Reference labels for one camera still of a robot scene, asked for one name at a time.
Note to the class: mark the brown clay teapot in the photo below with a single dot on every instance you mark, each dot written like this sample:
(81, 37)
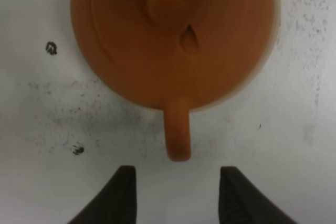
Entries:
(172, 55)

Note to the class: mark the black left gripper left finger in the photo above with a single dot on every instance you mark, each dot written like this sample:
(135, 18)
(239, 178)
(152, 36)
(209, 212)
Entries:
(115, 203)

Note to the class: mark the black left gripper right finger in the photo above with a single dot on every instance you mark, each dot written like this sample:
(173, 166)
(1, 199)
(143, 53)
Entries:
(241, 202)

